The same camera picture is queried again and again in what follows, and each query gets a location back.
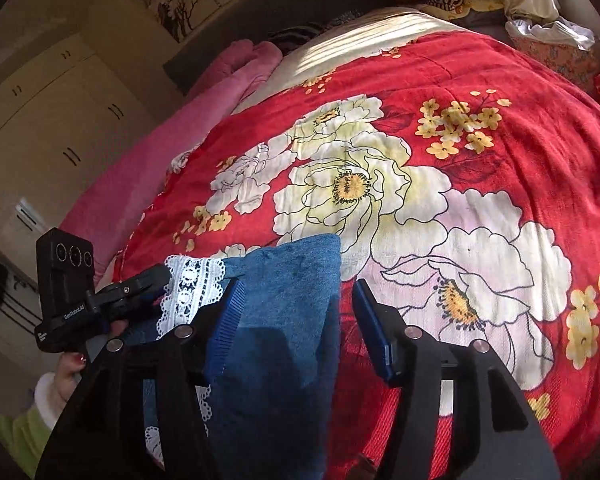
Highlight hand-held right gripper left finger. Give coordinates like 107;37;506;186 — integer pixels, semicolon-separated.
35;277;248;480

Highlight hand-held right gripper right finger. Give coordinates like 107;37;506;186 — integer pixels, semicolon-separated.
352;278;561;480

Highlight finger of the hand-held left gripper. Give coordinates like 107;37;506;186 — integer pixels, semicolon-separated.
102;292;166;323
87;265;173;311

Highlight blue denim pants lace trim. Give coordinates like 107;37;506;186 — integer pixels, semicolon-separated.
125;232;343;480

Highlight person's left forearm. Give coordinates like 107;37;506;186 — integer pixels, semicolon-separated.
0;372;81;480

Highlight person's left hand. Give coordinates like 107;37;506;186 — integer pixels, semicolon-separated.
55;319;131;391

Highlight pink quilt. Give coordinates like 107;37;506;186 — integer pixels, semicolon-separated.
60;39;283;256

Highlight cream wardrobe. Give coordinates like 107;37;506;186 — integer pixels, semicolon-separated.
0;30;166;271

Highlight red floral blanket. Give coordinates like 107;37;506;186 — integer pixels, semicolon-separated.
115;30;600;480

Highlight grey upholstered headboard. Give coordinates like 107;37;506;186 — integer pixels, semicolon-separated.
162;0;381;96

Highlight striped pillow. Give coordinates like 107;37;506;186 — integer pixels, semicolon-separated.
267;21;326;53

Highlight grey patterned cloth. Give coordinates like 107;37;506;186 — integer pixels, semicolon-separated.
325;9;363;28

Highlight white crumpled cloth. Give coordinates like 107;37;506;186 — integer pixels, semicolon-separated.
505;16;597;51

